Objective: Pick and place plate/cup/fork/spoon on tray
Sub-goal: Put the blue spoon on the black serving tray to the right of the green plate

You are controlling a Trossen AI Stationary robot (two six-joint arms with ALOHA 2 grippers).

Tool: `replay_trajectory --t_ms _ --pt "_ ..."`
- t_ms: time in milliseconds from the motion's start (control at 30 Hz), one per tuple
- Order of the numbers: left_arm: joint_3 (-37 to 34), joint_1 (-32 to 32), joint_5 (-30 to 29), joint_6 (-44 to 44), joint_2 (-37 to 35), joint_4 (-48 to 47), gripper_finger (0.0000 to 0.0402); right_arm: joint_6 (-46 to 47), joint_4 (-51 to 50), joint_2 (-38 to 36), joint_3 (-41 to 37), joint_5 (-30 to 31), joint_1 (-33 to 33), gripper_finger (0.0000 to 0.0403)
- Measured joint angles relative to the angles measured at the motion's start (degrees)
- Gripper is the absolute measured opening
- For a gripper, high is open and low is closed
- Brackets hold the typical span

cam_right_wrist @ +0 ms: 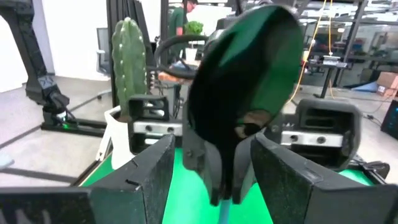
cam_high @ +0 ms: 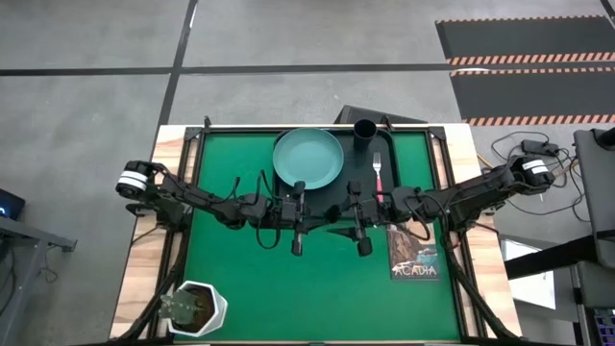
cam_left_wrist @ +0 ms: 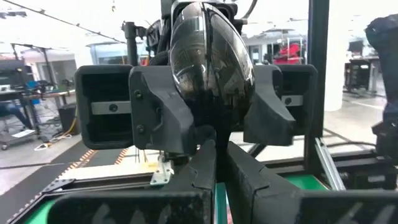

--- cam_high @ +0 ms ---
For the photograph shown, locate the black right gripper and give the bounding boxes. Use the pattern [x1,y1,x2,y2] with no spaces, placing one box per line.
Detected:
[326,181,393,258]

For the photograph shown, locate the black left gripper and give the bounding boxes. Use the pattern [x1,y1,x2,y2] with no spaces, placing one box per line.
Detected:
[268,181,327,257]

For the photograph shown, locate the teal round plate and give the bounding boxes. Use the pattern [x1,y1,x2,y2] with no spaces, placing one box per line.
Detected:
[272,127,346,191]

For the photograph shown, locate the fork with pink handle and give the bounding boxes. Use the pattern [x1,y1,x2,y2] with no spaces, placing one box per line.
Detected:
[372,151,385,203]

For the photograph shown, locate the black cup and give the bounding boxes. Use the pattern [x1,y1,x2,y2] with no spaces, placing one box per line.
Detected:
[353,118,379,155]

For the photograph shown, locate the black plastic tray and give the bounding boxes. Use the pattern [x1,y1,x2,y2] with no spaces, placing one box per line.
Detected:
[272,128,404,220]

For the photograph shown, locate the Acadia lighthouse postcard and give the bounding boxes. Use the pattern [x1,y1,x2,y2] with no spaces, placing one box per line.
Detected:
[386,223,441,282]

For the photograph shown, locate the green table mat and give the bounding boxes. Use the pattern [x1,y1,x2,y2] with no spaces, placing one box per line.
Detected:
[175,129,462,343]

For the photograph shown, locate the black flat box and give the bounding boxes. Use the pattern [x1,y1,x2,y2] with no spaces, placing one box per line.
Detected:
[333,104,429,126]

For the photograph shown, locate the white hexagonal plant pot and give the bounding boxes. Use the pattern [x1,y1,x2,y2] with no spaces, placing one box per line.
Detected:
[166,280,229,337]

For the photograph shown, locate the green cactus plant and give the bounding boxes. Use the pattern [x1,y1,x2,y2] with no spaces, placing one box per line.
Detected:
[158,289,206,324]

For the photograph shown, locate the white board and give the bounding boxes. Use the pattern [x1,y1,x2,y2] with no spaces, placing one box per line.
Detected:
[499,238,557,311]

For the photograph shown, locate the black beam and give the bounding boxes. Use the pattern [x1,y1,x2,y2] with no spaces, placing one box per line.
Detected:
[504,234,600,281]

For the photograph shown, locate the black power adapter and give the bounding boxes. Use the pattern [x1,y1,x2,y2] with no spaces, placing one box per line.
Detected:
[521,138,561,157]

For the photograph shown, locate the black floor mat orange stripes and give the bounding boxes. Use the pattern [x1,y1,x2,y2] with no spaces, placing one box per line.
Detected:
[449,66,615,128]
[434,15,615,67]

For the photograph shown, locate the grey cabinet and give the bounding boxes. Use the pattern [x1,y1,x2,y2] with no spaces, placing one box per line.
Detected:
[573,127,615,270]

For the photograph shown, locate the device with blue screen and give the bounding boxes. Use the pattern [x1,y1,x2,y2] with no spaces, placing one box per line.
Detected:
[593,307,615,346]

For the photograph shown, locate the grey metal desk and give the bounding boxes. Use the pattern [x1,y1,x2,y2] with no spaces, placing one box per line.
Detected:
[0,215,78,346]

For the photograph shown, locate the black device blue light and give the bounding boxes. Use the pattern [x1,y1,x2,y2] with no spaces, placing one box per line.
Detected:
[0,187,27,221]

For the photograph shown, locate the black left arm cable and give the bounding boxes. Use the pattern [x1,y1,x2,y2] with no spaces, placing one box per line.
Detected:
[256,168,283,251]

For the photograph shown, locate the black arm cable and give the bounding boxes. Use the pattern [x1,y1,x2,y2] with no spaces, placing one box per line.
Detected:
[256,168,283,251]
[405,194,432,242]

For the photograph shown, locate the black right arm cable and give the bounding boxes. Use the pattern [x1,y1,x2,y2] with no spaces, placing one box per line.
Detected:
[405,194,432,242]

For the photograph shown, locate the black metal table frame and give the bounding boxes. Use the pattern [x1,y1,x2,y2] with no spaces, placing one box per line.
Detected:
[110,114,523,346]

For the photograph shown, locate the tangled black floor cables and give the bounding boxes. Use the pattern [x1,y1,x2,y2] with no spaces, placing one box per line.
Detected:
[480,130,592,225]

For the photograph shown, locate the thin black desk cable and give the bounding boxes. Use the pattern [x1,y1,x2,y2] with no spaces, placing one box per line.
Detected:
[37,244,60,284]

